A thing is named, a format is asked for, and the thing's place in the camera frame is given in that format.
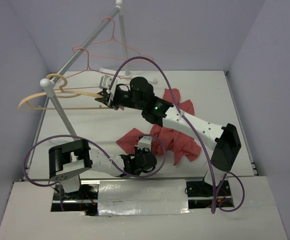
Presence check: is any pink wire hanger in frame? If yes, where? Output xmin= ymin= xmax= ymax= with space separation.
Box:
xmin=66 ymin=46 xmax=129 ymax=90
xmin=98 ymin=16 xmax=154 ymax=60

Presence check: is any purple cable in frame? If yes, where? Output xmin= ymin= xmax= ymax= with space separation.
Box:
xmin=24 ymin=134 xmax=166 ymax=187
xmin=108 ymin=56 xmax=244 ymax=215

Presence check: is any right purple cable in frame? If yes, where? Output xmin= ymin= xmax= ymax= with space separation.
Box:
xmin=108 ymin=56 xmax=244 ymax=215

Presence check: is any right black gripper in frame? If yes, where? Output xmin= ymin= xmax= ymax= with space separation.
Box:
xmin=95 ymin=89 xmax=144 ymax=111

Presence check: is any red t shirt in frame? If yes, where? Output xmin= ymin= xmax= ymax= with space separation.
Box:
xmin=116 ymin=88 xmax=201 ymax=166

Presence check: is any pink wire hanger far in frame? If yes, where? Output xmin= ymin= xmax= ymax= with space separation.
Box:
xmin=98 ymin=16 xmax=154 ymax=60

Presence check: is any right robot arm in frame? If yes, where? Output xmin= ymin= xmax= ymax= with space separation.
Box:
xmin=96 ymin=75 xmax=241 ymax=196

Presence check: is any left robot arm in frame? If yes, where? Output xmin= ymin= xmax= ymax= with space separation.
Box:
xmin=49 ymin=139 xmax=157 ymax=199

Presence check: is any pink wire hanger near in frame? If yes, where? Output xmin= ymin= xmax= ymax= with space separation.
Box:
xmin=66 ymin=46 xmax=129 ymax=90

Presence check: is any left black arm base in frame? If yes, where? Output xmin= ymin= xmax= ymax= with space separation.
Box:
xmin=51 ymin=183 xmax=99 ymax=216

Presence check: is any white garment rack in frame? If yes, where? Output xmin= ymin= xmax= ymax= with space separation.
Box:
xmin=40 ymin=0 xmax=143 ymax=140

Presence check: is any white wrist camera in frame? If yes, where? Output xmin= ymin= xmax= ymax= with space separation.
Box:
xmin=137 ymin=135 xmax=153 ymax=150
xmin=99 ymin=75 xmax=113 ymax=90

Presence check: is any silver foil tape panel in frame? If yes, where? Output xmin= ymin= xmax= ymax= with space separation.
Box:
xmin=98 ymin=179 xmax=189 ymax=216

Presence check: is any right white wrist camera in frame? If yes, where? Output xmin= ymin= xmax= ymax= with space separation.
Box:
xmin=99 ymin=75 xmax=113 ymax=90

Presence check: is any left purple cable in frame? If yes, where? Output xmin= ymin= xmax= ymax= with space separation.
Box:
xmin=24 ymin=134 xmax=166 ymax=187

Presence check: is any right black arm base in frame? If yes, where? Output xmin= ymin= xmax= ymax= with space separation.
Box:
xmin=185 ymin=180 xmax=231 ymax=199

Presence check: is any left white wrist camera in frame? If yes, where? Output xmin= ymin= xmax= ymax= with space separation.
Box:
xmin=137 ymin=135 xmax=153 ymax=150

